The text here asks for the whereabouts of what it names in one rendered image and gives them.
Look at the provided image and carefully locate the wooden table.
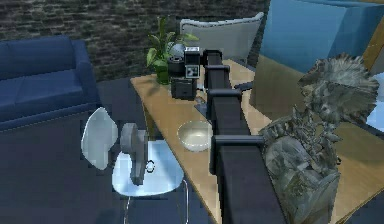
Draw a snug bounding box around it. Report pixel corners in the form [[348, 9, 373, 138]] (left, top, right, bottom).
[[129, 59, 384, 224]]

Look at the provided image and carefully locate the grey disc shaped object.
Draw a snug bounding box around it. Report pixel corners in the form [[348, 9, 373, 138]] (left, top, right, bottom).
[[119, 122, 150, 187]]

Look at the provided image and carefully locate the green house plant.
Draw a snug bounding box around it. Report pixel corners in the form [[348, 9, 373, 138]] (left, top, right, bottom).
[[145, 16, 200, 86]]

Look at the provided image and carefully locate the dark flat object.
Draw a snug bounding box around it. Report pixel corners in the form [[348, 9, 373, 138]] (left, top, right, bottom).
[[234, 81, 254, 93]]

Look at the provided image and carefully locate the blue sofa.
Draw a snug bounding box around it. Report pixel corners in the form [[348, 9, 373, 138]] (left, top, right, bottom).
[[0, 35, 101, 132]]

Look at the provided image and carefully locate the grey armchair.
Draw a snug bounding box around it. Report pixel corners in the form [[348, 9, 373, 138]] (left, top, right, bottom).
[[179, 11, 265, 66]]

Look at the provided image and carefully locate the white bowl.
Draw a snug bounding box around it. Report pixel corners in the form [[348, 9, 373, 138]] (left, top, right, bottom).
[[176, 119, 214, 153]]

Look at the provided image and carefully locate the grey ball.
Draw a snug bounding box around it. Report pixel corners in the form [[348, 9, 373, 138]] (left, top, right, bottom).
[[168, 42, 186, 58]]

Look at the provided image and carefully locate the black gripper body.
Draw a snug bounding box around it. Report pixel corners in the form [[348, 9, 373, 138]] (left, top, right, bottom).
[[167, 55, 198, 101]]

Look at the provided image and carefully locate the grey spiky house plant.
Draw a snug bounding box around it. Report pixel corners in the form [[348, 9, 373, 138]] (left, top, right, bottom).
[[258, 52, 381, 224]]

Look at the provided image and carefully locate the white chair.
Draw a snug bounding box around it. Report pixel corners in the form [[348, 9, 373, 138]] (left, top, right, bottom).
[[80, 106, 190, 224]]

